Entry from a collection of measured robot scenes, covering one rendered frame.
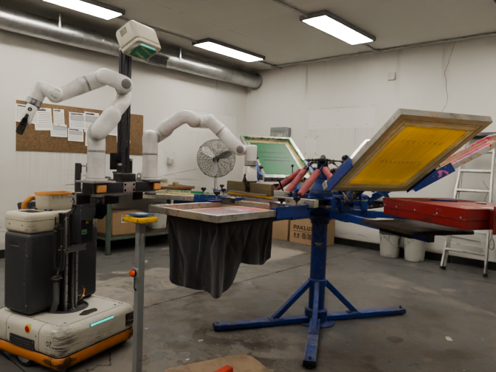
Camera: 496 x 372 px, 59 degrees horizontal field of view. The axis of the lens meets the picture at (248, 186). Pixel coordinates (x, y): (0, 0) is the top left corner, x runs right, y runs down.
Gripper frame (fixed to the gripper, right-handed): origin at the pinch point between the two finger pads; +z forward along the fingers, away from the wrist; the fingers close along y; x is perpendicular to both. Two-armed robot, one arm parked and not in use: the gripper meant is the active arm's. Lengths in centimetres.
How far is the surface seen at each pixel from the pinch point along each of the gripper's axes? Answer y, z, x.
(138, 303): 76, 62, -9
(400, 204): -4, 1, 98
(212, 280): 47, 48, 17
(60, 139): -53, -37, -379
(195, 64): -251, -169, -345
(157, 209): 57, 12, -20
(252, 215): 30.5, 11.9, 29.5
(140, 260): 75, 38, -10
